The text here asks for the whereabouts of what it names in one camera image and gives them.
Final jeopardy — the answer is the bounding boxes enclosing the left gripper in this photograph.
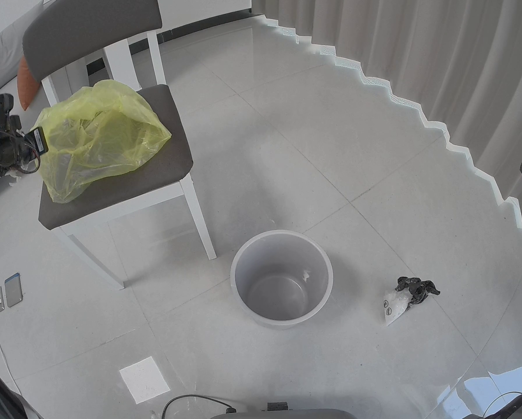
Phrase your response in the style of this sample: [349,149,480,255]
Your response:
[25,127,49,159]

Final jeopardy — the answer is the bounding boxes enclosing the white trash bin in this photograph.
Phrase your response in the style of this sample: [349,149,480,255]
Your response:
[230,230,334,331]

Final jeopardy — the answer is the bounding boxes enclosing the orange pillow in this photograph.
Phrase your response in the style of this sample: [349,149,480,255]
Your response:
[17,57,42,111]

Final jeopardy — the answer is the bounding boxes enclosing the crumpled black plastic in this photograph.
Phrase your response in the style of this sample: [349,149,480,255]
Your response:
[395,276,441,310]

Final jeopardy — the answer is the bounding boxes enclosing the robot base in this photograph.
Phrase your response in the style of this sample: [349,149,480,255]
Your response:
[209,401,354,419]

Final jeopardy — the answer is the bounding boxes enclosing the beige curtain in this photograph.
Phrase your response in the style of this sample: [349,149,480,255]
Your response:
[250,0,522,258]

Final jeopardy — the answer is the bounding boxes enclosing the yellow plastic bag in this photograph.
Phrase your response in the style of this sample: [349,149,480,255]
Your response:
[29,80,173,204]

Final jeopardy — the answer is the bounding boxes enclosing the clear printed wrapper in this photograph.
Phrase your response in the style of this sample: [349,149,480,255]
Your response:
[382,288,413,326]

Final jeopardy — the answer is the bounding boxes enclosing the black cable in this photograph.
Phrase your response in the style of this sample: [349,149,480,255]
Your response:
[162,393,236,419]

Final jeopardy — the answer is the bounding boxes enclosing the pale grey sofa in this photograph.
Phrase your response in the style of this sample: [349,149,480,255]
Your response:
[0,0,45,104]

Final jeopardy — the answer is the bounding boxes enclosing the white chair with grey cushions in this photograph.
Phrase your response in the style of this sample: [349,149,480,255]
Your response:
[22,0,218,290]

